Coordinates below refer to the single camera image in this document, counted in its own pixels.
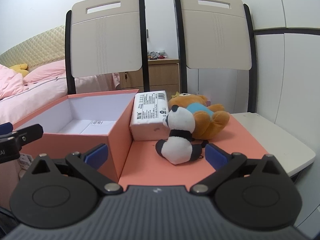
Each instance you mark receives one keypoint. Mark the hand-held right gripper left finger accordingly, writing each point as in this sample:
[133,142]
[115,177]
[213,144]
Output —
[96,155]

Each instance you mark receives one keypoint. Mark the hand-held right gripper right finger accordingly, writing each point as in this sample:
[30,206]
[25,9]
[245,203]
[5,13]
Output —
[215,157]

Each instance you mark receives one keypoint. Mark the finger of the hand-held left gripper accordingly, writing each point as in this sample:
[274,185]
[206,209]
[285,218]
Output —
[5,128]
[30,133]

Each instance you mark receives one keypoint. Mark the pink cardboard box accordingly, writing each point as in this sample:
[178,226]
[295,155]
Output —
[75,150]

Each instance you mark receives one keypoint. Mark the brown bear plush toy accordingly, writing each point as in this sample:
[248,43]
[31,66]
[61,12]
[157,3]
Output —
[207,126]

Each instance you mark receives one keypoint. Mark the panda plush toy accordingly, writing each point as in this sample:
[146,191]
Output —
[178,146]

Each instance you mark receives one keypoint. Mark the pink box lid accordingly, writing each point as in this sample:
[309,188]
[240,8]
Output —
[155,171]

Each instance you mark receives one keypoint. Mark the white tissue pack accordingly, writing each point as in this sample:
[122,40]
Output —
[147,121]

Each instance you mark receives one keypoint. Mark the pink bed sheet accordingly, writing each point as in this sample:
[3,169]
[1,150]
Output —
[37,97]

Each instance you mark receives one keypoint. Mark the pink crumpled duvet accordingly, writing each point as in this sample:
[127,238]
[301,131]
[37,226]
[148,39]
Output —
[10,82]

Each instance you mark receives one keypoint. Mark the yellow plush toy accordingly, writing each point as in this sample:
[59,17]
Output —
[18,69]

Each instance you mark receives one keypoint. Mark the white desk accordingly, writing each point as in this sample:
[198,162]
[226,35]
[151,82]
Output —
[275,140]

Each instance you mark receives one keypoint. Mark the pink pillow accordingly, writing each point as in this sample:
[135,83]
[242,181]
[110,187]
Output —
[47,72]

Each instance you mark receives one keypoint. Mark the beige quilted headboard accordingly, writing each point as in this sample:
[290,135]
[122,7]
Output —
[37,47]

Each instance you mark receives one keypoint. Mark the wooden nightstand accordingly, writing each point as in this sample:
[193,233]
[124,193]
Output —
[162,75]

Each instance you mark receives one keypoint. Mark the small red toy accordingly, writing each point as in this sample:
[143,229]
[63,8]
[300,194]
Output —
[162,57]

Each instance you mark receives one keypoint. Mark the small grey figurine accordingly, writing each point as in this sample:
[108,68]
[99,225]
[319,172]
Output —
[151,55]

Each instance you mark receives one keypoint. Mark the small white box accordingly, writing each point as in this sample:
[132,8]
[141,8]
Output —
[161,52]

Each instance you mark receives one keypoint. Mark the beige chair with black frame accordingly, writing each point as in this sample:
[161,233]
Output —
[105,45]
[215,37]

